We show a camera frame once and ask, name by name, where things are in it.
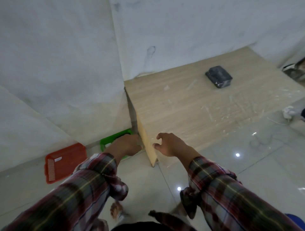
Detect black plastic-wrapped box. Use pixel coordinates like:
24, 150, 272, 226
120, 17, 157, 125
205, 66, 233, 89

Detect blue plastic object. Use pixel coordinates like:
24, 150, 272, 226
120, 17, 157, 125
285, 213, 305, 231

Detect light wooden table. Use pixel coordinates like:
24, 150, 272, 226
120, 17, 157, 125
124, 46, 305, 168

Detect person's dark trousers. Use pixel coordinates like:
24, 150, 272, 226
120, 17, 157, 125
116, 221, 181, 231

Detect person's right hand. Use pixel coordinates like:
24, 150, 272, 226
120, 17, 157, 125
152, 132, 192, 158

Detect person's left forearm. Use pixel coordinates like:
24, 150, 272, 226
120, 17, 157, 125
0, 146, 129, 231

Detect white power adapter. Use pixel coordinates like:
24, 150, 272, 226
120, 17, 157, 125
282, 106, 300, 120

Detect person's right forearm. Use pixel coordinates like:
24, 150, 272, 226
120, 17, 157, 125
176, 147, 304, 231

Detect green plastic basket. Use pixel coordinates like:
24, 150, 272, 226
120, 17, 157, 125
100, 128, 134, 160

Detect person's foot with sandal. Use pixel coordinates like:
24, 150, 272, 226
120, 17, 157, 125
110, 201, 131, 222

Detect person's left hand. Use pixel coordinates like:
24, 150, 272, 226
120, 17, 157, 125
104, 134, 143, 165

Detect white cable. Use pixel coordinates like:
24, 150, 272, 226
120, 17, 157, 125
266, 116, 290, 126

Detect red plastic basket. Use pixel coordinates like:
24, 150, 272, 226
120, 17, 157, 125
44, 143, 88, 185

